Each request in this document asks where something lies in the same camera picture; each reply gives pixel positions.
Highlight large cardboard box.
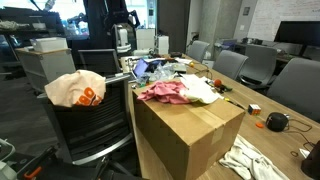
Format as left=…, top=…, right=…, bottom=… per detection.
left=131, top=87, right=246, bottom=180

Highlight grey conference chair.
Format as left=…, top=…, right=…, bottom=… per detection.
left=187, top=40, right=211, bottom=64
left=212, top=49, right=249, bottom=81
left=238, top=44, right=278, bottom=89
left=265, top=57, right=320, bottom=123

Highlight white wall whiteboard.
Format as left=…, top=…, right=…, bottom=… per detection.
left=248, top=0, right=320, bottom=42

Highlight large grey office chair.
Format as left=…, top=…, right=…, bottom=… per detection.
left=36, top=73, right=135, bottom=168

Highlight white box appliance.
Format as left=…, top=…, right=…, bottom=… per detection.
left=135, top=28, right=156, bottom=51

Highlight crumpled white rag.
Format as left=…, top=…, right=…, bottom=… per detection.
left=218, top=134, right=291, bottom=180

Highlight pink shirt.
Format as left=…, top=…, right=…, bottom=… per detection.
left=136, top=80, right=192, bottom=105

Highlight Rubik's cube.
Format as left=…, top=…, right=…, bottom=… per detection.
left=247, top=103, right=262, bottom=116

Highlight black mesh chair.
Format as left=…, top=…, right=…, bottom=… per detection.
left=77, top=48, right=122, bottom=78

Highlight clear plastic bags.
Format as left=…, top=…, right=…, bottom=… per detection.
left=144, top=63, right=178, bottom=84

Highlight white drawer cabinet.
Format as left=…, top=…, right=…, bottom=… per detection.
left=14, top=48, right=77, bottom=94

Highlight silver laptop with lit screen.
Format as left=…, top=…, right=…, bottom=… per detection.
left=132, top=58, right=150, bottom=79

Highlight peach shirt with orange print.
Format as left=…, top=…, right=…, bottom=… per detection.
left=44, top=69, right=107, bottom=108

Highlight white plastic bin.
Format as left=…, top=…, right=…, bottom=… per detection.
left=29, top=36, right=69, bottom=53

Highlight dark rounded object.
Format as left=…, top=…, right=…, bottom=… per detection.
left=300, top=139, right=320, bottom=180

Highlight round black speaker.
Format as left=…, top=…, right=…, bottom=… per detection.
left=265, top=112, right=290, bottom=133

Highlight orange handled black clamp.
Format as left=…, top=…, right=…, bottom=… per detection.
left=16, top=145, right=58, bottom=180

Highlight white shirt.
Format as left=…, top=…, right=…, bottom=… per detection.
left=179, top=73, right=224, bottom=105

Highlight thin black cable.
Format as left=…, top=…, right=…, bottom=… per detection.
left=286, top=118, right=316, bottom=158

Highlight black computer monitor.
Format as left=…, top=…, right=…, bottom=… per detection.
left=273, top=20, right=320, bottom=48

